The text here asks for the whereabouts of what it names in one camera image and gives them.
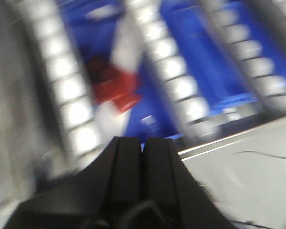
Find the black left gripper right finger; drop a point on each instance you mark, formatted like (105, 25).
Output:
(168, 182)

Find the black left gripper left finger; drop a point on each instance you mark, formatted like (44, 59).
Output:
(113, 178)

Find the blue bin with items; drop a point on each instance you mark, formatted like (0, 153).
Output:
(101, 27)

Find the roller conveyor track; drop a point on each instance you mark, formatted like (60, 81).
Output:
(252, 48)
(189, 110)
(65, 78)

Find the red mesh bag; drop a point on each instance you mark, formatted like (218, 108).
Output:
(112, 84)

